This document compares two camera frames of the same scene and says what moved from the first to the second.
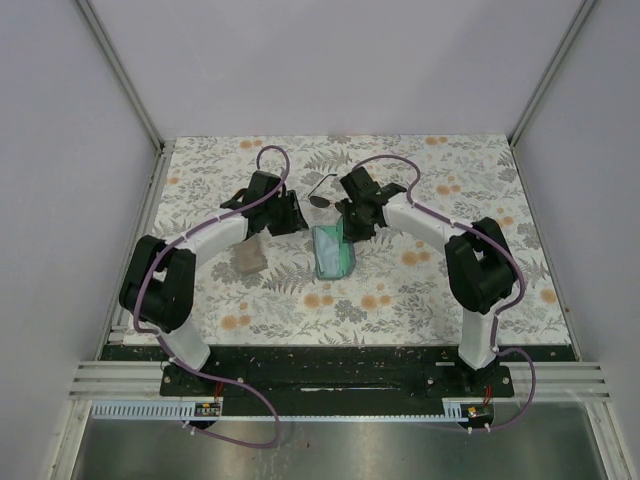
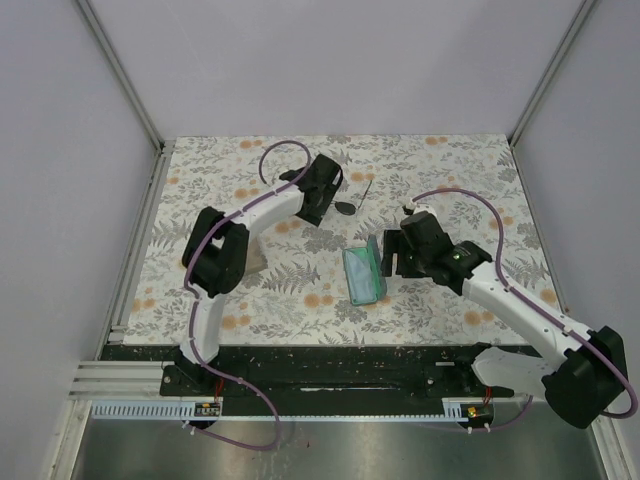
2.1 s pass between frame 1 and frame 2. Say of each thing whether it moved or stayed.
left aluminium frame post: stayed
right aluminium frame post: stayed
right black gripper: moved
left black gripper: moved
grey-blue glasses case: moved
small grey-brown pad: stayed
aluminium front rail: stayed
